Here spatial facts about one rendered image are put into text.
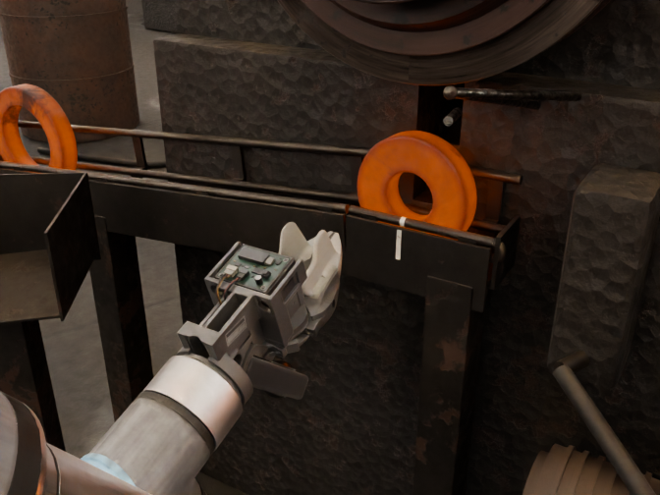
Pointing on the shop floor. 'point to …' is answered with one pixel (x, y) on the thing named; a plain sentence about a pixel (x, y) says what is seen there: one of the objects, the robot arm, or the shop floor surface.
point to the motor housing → (577, 474)
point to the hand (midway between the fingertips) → (330, 247)
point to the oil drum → (74, 60)
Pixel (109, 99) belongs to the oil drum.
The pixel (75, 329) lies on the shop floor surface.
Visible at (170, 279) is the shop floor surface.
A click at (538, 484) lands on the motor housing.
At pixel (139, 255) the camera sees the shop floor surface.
